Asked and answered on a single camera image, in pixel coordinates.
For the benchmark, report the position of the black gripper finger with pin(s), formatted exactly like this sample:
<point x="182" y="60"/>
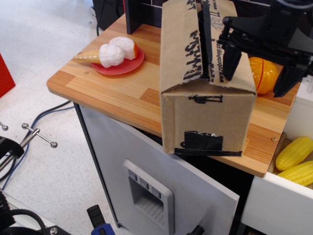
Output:
<point x="231" y="58"/>
<point x="287" y="79"/>

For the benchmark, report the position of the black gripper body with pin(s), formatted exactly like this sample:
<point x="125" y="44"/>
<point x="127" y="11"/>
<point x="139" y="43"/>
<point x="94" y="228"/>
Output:
<point x="274" y="36"/>

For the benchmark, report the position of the brown cardboard box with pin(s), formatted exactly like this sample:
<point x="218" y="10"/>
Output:
<point x="202" y="113"/>

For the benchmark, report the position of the orange toy pumpkin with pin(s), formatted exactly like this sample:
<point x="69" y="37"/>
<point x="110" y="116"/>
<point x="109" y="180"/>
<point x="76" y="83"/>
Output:
<point x="265" y="74"/>

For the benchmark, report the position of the yellow toy corn upper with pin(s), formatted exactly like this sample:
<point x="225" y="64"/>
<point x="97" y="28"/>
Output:
<point x="295" y="153"/>

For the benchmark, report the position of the yellow toy corn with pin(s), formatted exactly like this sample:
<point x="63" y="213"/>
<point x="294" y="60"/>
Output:
<point x="301" y="174"/>
<point x="295" y="153"/>

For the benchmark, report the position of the yellow toy corn lower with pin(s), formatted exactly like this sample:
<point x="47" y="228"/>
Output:
<point x="301" y="174"/>

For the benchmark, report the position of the toy ice cream cone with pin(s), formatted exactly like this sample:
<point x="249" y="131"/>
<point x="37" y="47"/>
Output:
<point x="107" y="55"/>

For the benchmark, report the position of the white drawer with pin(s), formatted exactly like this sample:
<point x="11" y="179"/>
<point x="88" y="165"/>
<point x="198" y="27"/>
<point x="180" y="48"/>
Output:
<point x="276" y="206"/>

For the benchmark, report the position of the grey toy fridge door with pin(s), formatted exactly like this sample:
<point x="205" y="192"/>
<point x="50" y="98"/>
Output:
<point x="151" y="192"/>

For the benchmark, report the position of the black knob at bottom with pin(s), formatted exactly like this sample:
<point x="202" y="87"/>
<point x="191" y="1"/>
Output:
<point x="198" y="230"/>

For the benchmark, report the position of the red box at left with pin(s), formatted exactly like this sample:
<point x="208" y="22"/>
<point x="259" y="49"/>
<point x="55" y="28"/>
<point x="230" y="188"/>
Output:
<point x="6" y="81"/>

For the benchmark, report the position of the metal clamp with black body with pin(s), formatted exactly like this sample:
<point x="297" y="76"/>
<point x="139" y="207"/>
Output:
<point x="15" y="150"/>

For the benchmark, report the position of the black dark post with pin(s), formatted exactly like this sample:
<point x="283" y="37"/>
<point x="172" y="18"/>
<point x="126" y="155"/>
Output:
<point x="135" y="14"/>

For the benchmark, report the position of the blue black clamp handle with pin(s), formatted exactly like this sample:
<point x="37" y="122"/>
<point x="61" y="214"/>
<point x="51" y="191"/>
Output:
<point x="100" y="227"/>

